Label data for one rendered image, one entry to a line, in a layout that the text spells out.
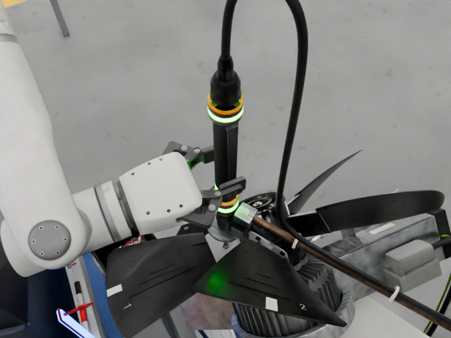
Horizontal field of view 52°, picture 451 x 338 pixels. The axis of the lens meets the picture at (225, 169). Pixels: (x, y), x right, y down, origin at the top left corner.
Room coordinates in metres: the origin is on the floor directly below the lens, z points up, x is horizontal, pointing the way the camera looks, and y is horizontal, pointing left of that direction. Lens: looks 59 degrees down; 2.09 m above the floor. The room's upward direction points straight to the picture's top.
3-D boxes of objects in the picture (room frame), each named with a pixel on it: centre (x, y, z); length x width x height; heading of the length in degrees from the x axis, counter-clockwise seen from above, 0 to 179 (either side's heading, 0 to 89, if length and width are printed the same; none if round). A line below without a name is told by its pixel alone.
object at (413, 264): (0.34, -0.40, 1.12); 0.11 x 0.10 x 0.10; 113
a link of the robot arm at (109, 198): (0.29, 0.16, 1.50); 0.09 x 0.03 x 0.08; 24
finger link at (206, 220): (0.29, 0.05, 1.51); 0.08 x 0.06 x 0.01; 43
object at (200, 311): (0.31, 0.03, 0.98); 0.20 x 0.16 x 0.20; 23
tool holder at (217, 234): (0.35, -0.01, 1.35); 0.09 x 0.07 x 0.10; 58
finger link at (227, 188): (0.31, 0.00, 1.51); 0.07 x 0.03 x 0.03; 114
